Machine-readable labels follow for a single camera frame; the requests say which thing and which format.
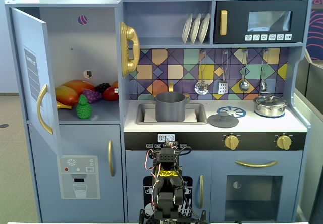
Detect red toy apple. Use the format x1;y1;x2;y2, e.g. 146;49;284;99
102;86;120;102

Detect gold oven door handle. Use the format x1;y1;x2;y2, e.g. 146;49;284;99
234;159;279;169

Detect gold microwave handle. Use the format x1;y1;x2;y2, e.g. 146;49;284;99
219;10;228;36

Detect yellow toy banana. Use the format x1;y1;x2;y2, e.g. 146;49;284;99
56;100;79;111

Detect gold oven dial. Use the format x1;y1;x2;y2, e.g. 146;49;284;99
224;134;241;150
275;134;294;150

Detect gray partition panel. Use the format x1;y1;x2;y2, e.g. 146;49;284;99
293;49;323;224

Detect dark toy microwave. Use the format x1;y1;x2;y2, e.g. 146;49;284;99
213;0;309;44

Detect gold freezer door handle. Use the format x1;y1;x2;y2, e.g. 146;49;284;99
107;140;116;177

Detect gray plastic pot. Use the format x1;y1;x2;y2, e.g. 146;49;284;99
151;91;191;123

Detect small orange-yellow toy mango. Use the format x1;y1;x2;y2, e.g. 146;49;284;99
55;85;81;106

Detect metal slotted spatula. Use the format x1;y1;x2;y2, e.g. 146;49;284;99
218;49;230;95

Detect stainless steel pot with lid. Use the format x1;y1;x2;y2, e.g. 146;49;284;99
253;94;289;118

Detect large red-orange toy mango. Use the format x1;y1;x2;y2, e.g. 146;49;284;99
61;79;97;96

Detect black toy grapes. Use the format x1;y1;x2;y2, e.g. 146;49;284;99
94;82;111;95

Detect red and white cable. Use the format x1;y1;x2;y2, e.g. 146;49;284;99
144;149;162;207

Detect gold toy telephone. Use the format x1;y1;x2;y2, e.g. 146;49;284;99
119;21;141;77

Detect gray pot lid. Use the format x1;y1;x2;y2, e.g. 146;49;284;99
207;107;239;128

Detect gold cabinet door handle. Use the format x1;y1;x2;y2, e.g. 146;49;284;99
37;84;54;135

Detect metal ladle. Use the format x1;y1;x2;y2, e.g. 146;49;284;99
238;48;251;92

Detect oven door with window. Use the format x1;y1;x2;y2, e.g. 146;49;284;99
211;150;303;222

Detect gray toy sink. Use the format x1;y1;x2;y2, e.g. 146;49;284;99
136;102;208;125

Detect green toy pineapple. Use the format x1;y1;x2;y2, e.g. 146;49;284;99
76;94;93;120

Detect blue-gray cabinet door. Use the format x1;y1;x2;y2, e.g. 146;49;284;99
10;7;63;158

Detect gold dishwasher door handle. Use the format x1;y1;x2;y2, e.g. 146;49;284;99
199;175;205;209

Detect black cable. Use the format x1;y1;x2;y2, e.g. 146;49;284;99
176;145;204;221

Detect metal skimmer spoon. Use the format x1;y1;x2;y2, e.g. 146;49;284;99
194;49;210;95

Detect small metal spoon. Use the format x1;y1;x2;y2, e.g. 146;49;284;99
259;48;269;92

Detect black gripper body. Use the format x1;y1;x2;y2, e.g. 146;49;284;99
154;147;182;171

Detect freezer door with dispenser print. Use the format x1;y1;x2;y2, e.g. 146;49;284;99
28;123;122;223

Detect purple toy grapes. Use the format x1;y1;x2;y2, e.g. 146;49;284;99
82;89;104;104

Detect white toy plate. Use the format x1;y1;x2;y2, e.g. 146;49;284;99
197;12;211;44
182;13;194;44
189;13;202;44

